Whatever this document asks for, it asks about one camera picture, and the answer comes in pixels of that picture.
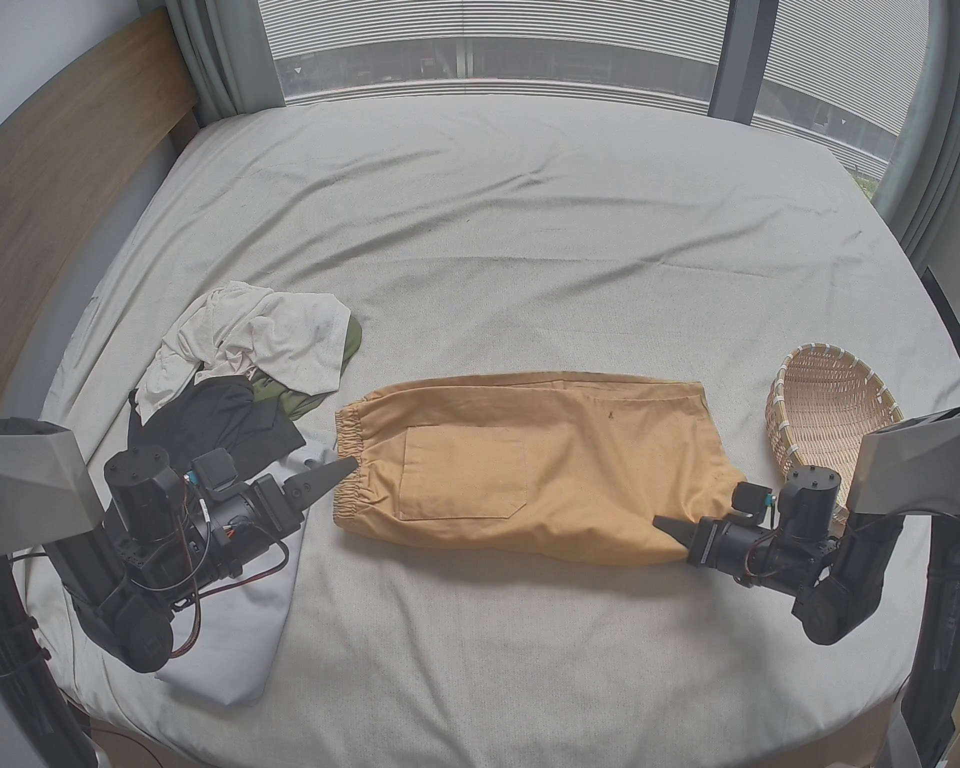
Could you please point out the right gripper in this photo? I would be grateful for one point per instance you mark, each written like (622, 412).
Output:
(720, 546)

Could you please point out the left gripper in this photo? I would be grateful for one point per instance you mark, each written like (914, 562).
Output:
(247, 517)

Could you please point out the tan shorts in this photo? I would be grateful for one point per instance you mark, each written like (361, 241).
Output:
(540, 472)

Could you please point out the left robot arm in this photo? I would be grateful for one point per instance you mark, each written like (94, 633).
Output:
(135, 487)

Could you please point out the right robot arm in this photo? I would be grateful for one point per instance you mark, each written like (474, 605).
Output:
(862, 487)

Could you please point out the green garment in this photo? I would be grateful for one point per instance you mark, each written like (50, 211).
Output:
(296, 401)

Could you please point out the black garment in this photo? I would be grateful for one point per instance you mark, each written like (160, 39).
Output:
(217, 420)

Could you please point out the white garment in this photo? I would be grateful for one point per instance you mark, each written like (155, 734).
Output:
(277, 330)

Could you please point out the round woven basket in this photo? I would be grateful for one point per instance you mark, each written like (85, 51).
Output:
(817, 412)

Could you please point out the pale blue garment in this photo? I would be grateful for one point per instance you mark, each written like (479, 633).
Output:
(232, 645)

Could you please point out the bed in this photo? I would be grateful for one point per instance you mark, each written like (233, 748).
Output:
(525, 225)

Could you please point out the grey-green curtain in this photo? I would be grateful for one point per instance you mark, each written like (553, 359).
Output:
(926, 150)
(225, 60)

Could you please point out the window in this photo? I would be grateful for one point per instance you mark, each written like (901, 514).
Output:
(525, 45)

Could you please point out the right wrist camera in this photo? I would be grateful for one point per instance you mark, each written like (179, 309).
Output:
(750, 501)

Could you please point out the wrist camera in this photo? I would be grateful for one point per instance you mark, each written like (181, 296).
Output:
(750, 501)
(216, 471)

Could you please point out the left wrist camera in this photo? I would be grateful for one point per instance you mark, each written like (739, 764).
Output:
(216, 471)

